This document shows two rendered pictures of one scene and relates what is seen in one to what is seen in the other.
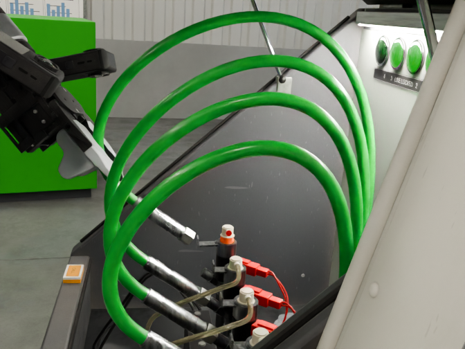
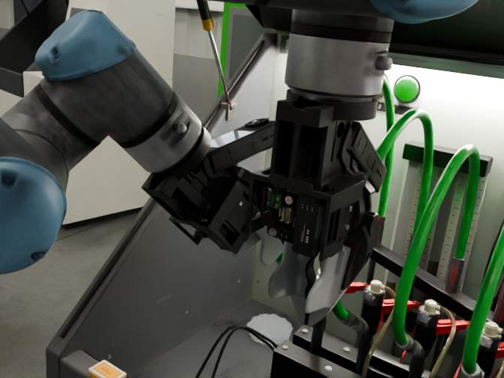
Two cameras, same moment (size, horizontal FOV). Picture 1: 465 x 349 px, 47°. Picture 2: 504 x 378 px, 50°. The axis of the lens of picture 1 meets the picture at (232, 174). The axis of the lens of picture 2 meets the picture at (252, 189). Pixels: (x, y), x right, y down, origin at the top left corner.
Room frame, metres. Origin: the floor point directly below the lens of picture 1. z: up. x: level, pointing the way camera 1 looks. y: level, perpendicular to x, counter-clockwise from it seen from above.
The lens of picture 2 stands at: (0.27, 0.63, 1.49)
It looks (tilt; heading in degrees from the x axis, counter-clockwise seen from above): 18 degrees down; 313
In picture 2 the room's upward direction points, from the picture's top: 5 degrees clockwise
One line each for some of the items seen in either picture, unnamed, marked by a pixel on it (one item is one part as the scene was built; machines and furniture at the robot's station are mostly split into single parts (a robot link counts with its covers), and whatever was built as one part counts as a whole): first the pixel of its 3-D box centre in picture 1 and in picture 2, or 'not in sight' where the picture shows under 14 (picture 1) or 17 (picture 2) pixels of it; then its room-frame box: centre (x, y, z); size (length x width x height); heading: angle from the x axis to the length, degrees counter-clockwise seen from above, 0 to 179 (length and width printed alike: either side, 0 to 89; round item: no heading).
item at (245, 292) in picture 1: (245, 301); (430, 311); (0.53, -0.02, 1.12); 0.02 x 0.02 x 0.03
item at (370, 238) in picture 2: not in sight; (344, 239); (0.50, 0.27, 1.31); 0.05 x 0.02 x 0.09; 9
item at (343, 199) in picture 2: not in sight; (317, 170); (0.52, 0.30, 1.37); 0.09 x 0.08 x 0.12; 99
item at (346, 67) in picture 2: not in sight; (338, 69); (0.52, 0.29, 1.45); 0.08 x 0.08 x 0.05
